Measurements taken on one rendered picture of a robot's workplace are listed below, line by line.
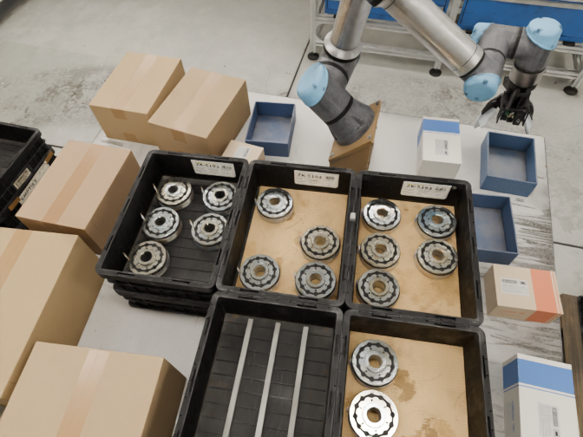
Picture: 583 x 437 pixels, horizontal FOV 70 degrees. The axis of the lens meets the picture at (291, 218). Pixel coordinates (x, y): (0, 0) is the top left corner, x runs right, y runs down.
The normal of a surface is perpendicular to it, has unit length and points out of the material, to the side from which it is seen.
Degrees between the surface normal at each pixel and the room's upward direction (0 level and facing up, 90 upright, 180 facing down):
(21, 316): 0
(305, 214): 0
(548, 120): 0
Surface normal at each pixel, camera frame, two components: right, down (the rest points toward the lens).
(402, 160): -0.04, -0.55
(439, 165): -0.18, 0.83
